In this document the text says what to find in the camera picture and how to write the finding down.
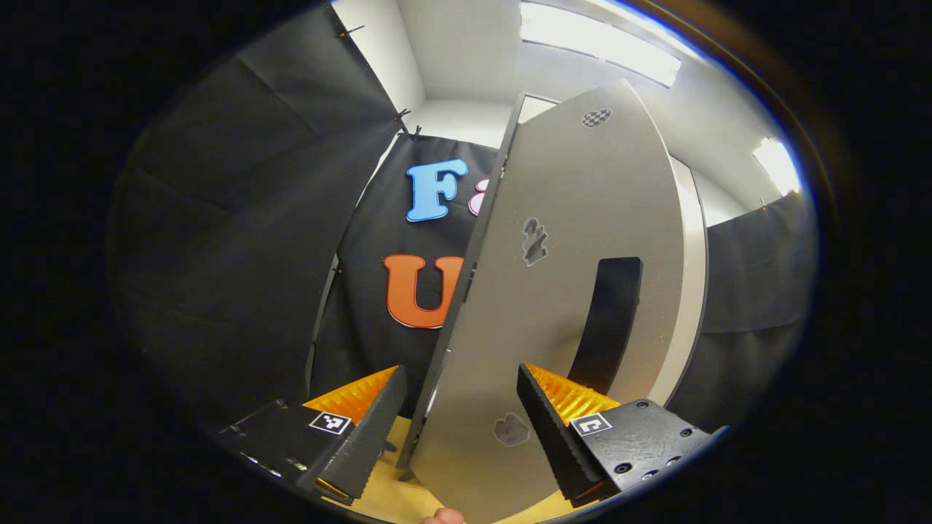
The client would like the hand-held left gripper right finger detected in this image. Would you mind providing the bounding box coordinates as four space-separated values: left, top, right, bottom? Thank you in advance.
517 362 718 508

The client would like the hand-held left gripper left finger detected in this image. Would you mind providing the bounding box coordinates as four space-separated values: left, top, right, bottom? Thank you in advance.
216 364 408 505

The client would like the white cabinet door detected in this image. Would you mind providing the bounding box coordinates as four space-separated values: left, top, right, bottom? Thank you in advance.
648 156 710 407
397 79 689 524

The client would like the black backdrop cloth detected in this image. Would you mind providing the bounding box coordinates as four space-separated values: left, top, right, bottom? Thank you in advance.
109 4 816 437

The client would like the small ceiling light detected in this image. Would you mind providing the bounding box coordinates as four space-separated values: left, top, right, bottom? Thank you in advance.
752 136 802 197

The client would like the long ceiling light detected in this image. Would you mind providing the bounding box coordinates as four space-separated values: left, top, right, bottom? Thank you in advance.
519 0 683 88

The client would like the black door handle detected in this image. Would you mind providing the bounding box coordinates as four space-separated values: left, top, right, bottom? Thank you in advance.
568 256 644 397

